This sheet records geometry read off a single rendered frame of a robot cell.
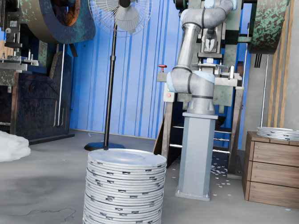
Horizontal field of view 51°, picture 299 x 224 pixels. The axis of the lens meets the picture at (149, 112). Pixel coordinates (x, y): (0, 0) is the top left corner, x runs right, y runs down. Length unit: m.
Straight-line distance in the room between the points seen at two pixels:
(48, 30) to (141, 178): 1.97
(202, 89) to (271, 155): 0.51
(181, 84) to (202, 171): 0.48
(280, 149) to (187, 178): 0.52
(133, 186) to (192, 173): 0.70
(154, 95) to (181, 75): 2.03
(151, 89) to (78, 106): 0.97
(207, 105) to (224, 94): 0.62
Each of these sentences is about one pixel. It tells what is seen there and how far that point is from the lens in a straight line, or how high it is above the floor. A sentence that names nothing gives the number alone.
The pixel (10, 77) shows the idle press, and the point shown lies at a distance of 2.97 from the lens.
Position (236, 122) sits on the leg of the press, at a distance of 2.25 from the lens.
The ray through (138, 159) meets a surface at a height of 0.29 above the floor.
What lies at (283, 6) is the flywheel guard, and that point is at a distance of 2.28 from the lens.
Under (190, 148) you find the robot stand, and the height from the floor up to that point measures 0.26.
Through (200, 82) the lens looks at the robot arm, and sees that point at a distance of 1.70.
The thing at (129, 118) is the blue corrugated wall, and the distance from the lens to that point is 3.85.
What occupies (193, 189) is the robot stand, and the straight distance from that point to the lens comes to 1.74.
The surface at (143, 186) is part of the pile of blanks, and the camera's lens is 1.08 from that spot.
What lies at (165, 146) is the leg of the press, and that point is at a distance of 2.31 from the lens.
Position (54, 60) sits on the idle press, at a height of 0.79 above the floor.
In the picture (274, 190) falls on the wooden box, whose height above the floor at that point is 0.08.
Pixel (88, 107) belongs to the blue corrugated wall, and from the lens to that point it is 4.05.
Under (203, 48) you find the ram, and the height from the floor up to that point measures 0.92.
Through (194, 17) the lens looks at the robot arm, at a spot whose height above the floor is 1.00.
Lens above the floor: 0.53
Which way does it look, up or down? 3 degrees down
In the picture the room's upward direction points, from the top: 5 degrees clockwise
